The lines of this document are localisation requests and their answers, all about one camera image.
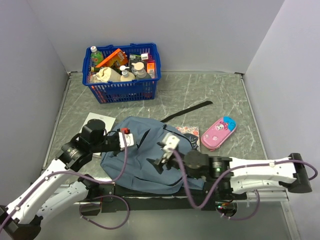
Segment orange snack box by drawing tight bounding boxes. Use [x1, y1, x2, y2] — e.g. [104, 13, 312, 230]
[96, 48, 129, 68]

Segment white notebook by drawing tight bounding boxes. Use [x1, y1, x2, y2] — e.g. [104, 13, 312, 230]
[77, 112, 115, 154]

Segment black backpack strap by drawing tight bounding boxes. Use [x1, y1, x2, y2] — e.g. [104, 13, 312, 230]
[160, 100, 214, 123]

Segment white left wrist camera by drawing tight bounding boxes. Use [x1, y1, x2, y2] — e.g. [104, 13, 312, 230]
[118, 127, 135, 151]

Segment floral Little Women book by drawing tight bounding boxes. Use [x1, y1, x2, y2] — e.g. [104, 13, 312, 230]
[176, 126, 201, 152]

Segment green drink bottle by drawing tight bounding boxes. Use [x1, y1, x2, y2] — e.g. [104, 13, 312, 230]
[90, 46, 104, 66]

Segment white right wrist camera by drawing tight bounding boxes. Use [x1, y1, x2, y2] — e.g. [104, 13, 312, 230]
[161, 132, 180, 152]

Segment aluminium front rail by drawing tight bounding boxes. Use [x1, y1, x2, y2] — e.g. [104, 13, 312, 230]
[48, 184, 289, 203]

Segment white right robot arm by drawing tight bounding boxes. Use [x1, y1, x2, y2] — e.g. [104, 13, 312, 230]
[148, 150, 312, 199]

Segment pink orange bottle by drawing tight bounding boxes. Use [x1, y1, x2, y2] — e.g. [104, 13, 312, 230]
[146, 56, 156, 79]

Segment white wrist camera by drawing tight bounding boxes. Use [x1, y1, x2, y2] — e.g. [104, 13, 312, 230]
[118, 127, 135, 151]
[161, 132, 180, 152]

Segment pink cartoon pencil case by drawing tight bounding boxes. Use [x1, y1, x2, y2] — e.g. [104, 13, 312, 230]
[200, 116, 237, 152]

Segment cream pump bottle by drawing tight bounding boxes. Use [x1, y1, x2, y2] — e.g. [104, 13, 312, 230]
[119, 65, 136, 82]

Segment grey pump bottle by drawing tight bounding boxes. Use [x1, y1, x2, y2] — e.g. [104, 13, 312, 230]
[131, 61, 151, 80]

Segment blue student backpack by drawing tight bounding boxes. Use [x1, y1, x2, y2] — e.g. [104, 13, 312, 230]
[100, 116, 195, 195]

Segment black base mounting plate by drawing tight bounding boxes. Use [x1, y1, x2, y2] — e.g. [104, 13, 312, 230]
[81, 183, 246, 213]

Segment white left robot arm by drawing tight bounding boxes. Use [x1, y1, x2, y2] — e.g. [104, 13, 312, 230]
[0, 119, 133, 240]

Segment blue plastic shopping basket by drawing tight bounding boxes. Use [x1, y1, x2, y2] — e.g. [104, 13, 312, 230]
[82, 42, 162, 104]

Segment black packaged item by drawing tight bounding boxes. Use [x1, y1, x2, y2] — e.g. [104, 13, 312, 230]
[128, 53, 142, 68]

